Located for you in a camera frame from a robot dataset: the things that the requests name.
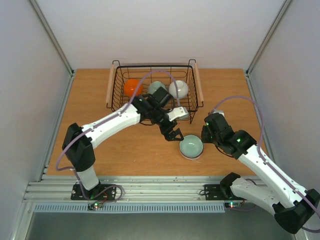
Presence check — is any celadon green bowl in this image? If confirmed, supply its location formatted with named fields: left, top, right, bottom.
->
left=179, top=134, right=204, bottom=161
left=147, top=81, right=167, bottom=95

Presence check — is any white ceramic bowl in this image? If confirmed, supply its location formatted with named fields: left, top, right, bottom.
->
left=168, top=80, right=189, bottom=99

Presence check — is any black wire dish rack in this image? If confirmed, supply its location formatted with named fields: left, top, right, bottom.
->
left=105, top=59, right=204, bottom=123

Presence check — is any orange bowl white inside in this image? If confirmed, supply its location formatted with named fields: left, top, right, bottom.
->
left=123, top=78, right=140, bottom=97

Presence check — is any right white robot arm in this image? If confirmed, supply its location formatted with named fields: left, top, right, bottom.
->
left=201, top=112, right=320, bottom=234

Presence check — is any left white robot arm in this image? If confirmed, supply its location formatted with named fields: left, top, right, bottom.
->
left=62, top=87, right=189, bottom=200

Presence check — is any right small circuit board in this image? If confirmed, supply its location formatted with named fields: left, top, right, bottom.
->
left=224, top=201, right=242, bottom=209

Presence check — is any small circuit board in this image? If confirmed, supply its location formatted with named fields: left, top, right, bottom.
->
left=224, top=201, right=242, bottom=209
left=87, top=202, right=103, bottom=211

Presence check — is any left small circuit board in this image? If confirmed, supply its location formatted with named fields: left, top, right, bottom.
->
left=87, top=202, right=103, bottom=211

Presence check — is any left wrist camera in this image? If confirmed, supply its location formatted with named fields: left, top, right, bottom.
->
left=167, top=106, right=189, bottom=122

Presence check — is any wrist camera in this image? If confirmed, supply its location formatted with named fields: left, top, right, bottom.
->
left=211, top=109, right=225, bottom=116
left=167, top=106, right=189, bottom=122

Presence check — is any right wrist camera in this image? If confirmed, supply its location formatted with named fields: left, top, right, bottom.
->
left=211, top=109, right=225, bottom=116

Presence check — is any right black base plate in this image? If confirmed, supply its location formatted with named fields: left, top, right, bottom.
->
left=203, top=184, right=244, bottom=201

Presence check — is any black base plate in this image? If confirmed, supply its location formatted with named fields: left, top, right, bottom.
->
left=203, top=184, right=244, bottom=201
left=70, top=183, right=117, bottom=201

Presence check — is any blue slotted cable duct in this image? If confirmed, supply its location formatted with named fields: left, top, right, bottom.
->
left=33, top=202, right=225, bottom=214

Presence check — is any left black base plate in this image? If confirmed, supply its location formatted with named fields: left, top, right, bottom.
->
left=70, top=183, right=117, bottom=201

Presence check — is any aluminium rail frame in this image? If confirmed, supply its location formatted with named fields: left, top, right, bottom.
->
left=22, top=162, right=223, bottom=203

